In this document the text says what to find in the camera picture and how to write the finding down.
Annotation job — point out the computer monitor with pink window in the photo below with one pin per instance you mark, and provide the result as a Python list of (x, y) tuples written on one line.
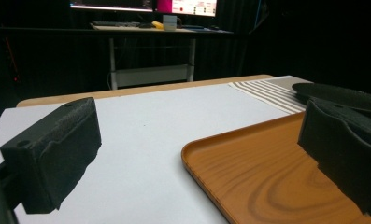
[(192, 6)]

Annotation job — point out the white mug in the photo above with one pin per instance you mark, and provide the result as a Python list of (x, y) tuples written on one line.
[(170, 22)]

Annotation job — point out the dark desk with white legs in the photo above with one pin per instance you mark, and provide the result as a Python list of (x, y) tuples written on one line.
[(149, 73)]

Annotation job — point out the yellow object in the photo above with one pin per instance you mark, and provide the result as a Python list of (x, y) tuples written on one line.
[(157, 25)]

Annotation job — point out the wood-grain brown tray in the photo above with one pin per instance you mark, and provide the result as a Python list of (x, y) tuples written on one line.
[(267, 174)]

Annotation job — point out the striped beige cloth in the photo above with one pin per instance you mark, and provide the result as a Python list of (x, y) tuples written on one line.
[(272, 91)]

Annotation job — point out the white table mat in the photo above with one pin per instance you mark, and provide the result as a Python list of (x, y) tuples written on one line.
[(149, 124)]

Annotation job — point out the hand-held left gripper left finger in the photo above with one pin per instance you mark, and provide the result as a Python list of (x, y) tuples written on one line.
[(55, 155)]

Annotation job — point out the dark keyboard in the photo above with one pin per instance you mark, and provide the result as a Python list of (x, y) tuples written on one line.
[(116, 24)]

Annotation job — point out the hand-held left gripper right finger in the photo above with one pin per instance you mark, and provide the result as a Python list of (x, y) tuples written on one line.
[(345, 146)]

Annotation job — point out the wide computer monitor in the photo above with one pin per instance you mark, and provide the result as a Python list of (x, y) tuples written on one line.
[(111, 4)]

